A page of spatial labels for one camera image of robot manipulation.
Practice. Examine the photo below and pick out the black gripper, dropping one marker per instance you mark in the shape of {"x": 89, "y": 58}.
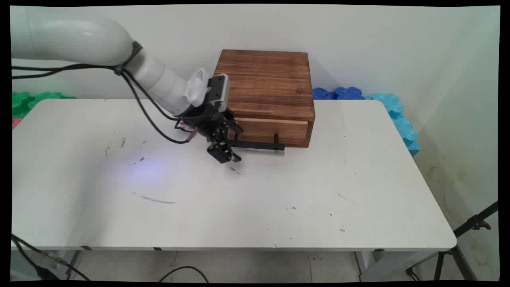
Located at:
{"x": 207, "y": 121}

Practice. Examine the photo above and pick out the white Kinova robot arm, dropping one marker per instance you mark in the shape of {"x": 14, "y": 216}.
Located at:
{"x": 79, "y": 38}

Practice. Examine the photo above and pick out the black red snack packet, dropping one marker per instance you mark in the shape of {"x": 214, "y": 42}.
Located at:
{"x": 184, "y": 125}

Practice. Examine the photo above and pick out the dark wooden cabinet box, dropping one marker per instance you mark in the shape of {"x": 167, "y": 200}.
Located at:
{"x": 265, "y": 79}

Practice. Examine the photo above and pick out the dark blue foam mat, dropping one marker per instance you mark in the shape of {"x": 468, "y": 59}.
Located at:
{"x": 338, "y": 94}

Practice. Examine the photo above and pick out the cyan foam mat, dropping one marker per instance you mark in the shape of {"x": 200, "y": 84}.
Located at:
{"x": 400, "y": 119}

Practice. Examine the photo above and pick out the white table leg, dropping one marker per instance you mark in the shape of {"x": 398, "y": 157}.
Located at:
{"x": 382, "y": 263}

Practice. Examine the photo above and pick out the green foam mat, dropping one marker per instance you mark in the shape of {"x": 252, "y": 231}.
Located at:
{"x": 30, "y": 101}

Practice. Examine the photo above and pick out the pink foam mat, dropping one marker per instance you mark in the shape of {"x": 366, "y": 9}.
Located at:
{"x": 15, "y": 122}

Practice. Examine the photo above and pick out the black tripod stand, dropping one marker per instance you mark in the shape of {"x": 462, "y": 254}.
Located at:
{"x": 458, "y": 235}

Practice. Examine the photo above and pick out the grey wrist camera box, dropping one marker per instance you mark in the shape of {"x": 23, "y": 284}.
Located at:
{"x": 218, "y": 91}

